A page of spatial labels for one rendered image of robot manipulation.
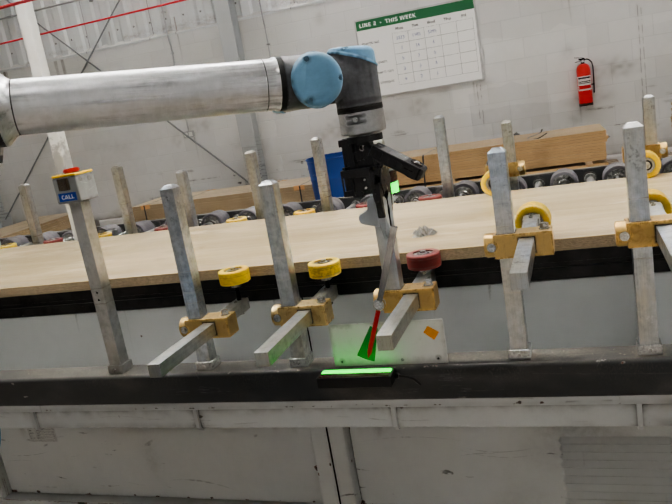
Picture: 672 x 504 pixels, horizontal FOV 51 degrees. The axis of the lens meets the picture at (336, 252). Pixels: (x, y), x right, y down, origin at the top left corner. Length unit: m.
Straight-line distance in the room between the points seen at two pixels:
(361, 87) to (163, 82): 0.39
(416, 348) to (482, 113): 7.17
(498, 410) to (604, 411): 0.22
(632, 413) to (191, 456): 1.28
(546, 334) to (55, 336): 1.42
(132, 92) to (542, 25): 7.61
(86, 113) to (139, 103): 0.08
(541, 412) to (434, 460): 0.46
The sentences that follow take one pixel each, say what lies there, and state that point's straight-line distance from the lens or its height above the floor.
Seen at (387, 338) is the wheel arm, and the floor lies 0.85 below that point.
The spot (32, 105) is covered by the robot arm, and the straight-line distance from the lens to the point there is 1.16.
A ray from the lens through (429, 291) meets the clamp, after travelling 1.49.
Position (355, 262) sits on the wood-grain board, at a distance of 1.74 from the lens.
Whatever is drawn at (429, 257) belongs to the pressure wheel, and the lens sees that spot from 1.62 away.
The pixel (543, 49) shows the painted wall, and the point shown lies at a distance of 8.56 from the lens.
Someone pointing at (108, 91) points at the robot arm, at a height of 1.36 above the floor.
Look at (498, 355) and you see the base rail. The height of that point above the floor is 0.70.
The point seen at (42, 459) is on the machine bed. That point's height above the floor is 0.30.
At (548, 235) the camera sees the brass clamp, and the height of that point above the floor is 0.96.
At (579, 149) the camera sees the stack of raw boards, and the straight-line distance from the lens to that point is 7.34.
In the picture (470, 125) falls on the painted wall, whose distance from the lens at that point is 8.63.
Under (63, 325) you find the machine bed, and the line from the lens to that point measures 2.26.
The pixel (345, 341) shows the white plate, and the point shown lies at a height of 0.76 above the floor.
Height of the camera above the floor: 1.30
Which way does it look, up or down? 12 degrees down
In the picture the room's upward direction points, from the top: 10 degrees counter-clockwise
